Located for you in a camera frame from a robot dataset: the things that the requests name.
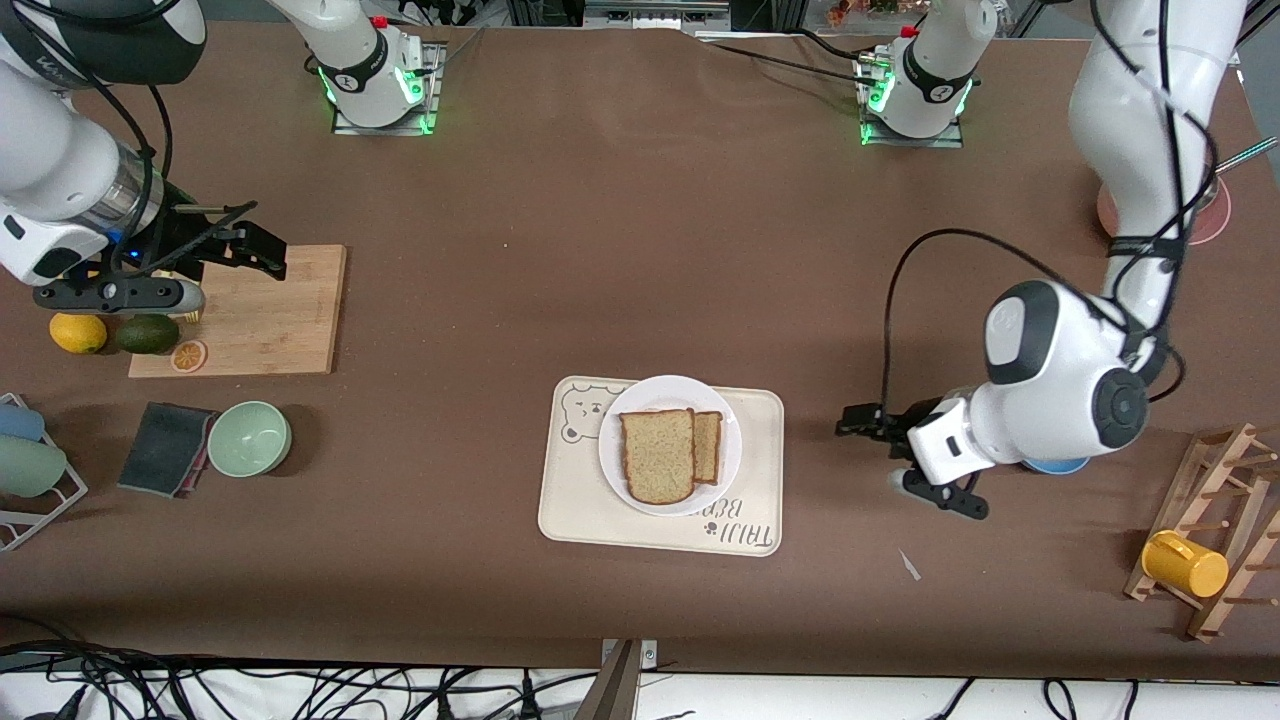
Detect white round plate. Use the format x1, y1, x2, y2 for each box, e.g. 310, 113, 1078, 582
598, 374, 744, 517

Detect brown bread slice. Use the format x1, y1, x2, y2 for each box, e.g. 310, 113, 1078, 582
619, 407, 697, 506

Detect wooden cutting board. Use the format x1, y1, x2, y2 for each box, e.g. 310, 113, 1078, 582
128, 244, 348, 379

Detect dark green avocado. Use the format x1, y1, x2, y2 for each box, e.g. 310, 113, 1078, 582
115, 313, 182, 355

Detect yellow lemon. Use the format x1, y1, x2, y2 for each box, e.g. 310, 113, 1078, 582
49, 313, 108, 355

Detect pale green bowl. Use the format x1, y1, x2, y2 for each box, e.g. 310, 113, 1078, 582
207, 400, 293, 478

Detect dark grey cloth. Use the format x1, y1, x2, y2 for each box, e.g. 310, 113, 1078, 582
117, 402, 219, 499

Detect blue cup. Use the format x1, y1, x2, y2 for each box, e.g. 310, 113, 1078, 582
0, 402, 47, 443

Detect pale green cup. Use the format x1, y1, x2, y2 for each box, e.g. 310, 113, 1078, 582
0, 436, 68, 499

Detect cream bear print tray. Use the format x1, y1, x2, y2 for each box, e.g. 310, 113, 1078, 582
538, 376, 784, 557

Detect yellow mug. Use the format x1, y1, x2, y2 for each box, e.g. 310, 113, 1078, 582
1141, 530, 1230, 600

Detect wooden peg drying rack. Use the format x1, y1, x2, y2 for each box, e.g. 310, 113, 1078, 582
1123, 423, 1280, 642

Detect pink round coaster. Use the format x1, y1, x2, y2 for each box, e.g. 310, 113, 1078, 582
1097, 175, 1233, 247

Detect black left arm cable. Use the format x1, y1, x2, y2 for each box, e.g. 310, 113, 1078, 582
880, 228, 1141, 409

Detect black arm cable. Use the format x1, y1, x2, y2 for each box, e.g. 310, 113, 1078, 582
10, 0, 258, 276
880, 228, 1141, 409

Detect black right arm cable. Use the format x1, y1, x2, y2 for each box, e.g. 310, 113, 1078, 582
10, 0, 258, 276

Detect white wire rack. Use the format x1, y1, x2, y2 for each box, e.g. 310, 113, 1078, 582
0, 392, 89, 553

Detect metal mount bracket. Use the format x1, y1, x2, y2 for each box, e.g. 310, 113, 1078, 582
570, 638, 659, 720

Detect black table power cable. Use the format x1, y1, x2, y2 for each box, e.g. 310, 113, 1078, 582
700, 35, 883, 89

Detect silver metal utensil handle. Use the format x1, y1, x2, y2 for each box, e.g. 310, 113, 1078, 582
1213, 136, 1280, 177

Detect tangled black floor cables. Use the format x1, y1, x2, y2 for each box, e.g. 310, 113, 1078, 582
0, 615, 601, 720

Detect aluminium frame profile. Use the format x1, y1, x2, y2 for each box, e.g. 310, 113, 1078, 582
585, 0, 731, 31

